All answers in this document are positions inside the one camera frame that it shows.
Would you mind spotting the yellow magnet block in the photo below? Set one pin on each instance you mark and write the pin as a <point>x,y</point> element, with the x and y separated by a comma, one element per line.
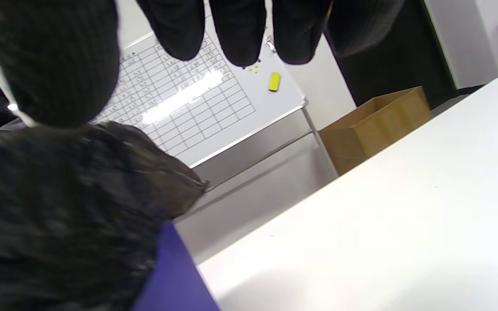
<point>274,81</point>

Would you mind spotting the black door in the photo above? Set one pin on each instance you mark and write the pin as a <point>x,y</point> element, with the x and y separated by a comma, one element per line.
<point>396,69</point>

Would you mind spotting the black plastic bin liner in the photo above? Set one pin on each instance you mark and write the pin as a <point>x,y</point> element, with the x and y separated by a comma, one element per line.
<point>59,216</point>

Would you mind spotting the whiteboard on metal stand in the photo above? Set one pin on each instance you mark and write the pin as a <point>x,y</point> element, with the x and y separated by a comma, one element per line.
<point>188,108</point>

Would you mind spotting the person's right hand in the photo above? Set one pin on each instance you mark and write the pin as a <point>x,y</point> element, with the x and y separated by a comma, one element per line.
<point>46,65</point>

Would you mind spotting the blue recycling bin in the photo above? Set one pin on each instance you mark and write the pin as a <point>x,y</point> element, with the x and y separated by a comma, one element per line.
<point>171,280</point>

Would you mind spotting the brown cardboard box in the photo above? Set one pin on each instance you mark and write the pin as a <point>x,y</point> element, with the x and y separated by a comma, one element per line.
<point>374,125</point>

